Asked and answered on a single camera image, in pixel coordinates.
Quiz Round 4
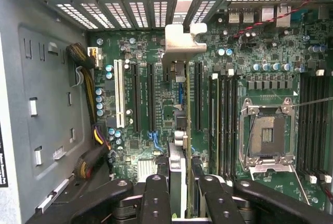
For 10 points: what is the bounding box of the silver chipset heat sink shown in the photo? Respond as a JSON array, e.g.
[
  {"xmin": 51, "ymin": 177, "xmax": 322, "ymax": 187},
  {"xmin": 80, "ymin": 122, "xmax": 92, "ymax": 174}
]
[{"xmin": 137, "ymin": 158, "xmax": 159, "ymax": 181}]

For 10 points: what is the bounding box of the silver socket cover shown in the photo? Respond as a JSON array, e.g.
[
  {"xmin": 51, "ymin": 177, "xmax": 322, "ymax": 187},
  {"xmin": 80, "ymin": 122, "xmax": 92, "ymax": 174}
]
[{"xmin": 248, "ymin": 163, "xmax": 312, "ymax": 206}]

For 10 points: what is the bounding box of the CPU socket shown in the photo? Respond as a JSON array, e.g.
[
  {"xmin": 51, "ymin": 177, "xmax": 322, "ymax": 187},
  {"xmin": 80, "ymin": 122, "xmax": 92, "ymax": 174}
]
[{"xmin": 238, "ymin": 97, "xmax": 297, "ymax": 173}]

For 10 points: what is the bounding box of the blue expansion slot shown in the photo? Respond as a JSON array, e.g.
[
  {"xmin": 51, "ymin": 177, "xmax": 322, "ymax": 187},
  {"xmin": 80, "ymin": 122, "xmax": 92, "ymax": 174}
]
[{"xmin": 178, "ymin": 82, "xmax": 187, "ymax": 106}]

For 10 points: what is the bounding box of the white expansion slot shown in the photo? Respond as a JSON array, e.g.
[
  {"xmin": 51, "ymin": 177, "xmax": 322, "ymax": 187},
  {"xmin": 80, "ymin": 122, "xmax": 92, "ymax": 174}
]
[{"xmin": 113, "ymin": 58, "xmax": 125, "ymax": 129}]

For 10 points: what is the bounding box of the thin metal locking lever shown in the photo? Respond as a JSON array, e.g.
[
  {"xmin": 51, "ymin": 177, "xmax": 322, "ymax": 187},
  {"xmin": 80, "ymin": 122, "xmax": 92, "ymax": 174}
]
[{"xmin": 290, "ymin": 95, "xmax": 333, "ymax": 109}]

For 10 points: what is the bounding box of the green motherboard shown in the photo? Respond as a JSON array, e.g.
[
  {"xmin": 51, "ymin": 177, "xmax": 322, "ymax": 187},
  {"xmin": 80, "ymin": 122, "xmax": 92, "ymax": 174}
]
[{"xmin": 87, "ymin": 6, "xmax": 333, "ymax": 210}]

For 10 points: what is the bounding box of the open black PC case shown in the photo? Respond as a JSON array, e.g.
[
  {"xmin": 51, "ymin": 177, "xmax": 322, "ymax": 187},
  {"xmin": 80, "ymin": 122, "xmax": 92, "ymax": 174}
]
[{"xmin": 0, "ymin": 0, "xmax": 333, "ymax": 224}]

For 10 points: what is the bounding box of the light blue data wire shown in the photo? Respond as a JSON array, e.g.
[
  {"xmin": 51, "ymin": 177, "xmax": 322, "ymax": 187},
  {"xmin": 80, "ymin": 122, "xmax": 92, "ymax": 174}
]
[{"xmin": 147, "ymin": 129, "xmax": 165, "ymax": 154}]

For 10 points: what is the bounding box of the black yellow power wire bundle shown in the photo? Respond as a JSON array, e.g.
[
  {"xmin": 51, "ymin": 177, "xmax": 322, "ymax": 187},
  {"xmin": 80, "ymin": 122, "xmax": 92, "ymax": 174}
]
[{"xmin": 66, "ymin": 42, "xmax": 113, "ymax": 181}]

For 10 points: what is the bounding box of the red black twisted wire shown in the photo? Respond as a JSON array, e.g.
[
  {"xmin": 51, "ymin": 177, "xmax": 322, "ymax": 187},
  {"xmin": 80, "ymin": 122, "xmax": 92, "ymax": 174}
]
[{"xmin": 230, "ymin": 0, "xmax": 333, "ymax": 39}]

